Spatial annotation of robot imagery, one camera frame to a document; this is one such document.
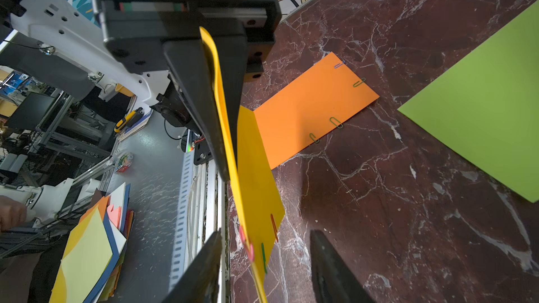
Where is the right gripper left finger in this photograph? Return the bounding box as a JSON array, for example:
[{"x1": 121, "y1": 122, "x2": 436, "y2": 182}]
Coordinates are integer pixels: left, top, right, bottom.
[{"x1": 162, "y1": 230, "x2": 223, "y2": 303}]

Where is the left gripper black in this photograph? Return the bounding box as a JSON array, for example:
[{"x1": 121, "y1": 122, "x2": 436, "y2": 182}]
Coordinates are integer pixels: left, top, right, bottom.
[{"x1": 92, "y1": 0, "x2": 282, "y2": 182}]

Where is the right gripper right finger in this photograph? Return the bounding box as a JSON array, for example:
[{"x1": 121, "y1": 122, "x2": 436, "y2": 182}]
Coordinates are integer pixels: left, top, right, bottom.
[{"x1": 310, "y1": 229, "x2": 374, "y2": 303}]

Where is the pink paperclip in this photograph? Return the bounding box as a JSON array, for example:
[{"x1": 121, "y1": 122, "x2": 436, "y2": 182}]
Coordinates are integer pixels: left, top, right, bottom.
[{"x1": 239, "y1": 225, "x2": 255, "y2": 263}]

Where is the green paperclip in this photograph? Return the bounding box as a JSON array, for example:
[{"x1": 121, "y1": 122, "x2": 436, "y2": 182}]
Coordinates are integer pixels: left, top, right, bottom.
[{"x1": 261, "y1": 243, "x2": 268, "y2": 275}]

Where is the yellow paper sheet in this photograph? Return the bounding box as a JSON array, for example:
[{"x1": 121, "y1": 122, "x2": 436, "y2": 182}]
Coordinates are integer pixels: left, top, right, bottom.
[{"x1": 199, "y1": 27, "x2": 285, "y2": 302}]

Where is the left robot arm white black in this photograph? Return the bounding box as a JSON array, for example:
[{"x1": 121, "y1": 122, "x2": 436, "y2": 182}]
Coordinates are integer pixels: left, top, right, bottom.
[{"x1": 1, "y1": 0, "x2": 282, "y2": 180}]

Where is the orange paperclip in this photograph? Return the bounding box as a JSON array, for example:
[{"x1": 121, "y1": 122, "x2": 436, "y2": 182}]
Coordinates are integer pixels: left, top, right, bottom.
[{"x1": 270, "y1": 214, "x2": 279, "y2": 242}]

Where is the stack of coloured paper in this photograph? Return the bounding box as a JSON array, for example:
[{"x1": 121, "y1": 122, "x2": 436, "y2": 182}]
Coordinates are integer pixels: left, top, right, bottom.
[{"x1": 49, "y1": 183, "x2": 134, "y2": 302}]

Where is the orange paper sheet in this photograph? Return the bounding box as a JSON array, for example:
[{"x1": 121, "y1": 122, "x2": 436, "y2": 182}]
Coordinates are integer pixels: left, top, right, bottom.
[{"x1": 254, "y1": 53, "x2": 379, "y2": 169}]

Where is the person hand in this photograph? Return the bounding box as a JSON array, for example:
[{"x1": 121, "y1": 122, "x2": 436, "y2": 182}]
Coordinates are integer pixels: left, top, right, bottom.
[{"x1": 0, "y1": 196, "x2": 28, "y2": 232}]

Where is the green paper sheet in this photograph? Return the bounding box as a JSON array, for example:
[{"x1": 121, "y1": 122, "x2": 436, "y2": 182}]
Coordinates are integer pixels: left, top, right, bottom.
[{"x1": 399, "y1": 3, "x2": 538, "y2": 203}]

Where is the aluminium front rail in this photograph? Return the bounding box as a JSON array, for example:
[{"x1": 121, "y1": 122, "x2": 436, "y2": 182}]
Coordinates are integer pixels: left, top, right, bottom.
[{"x1": 169, "y1": 151, "x2": 230, "y2": 302}]

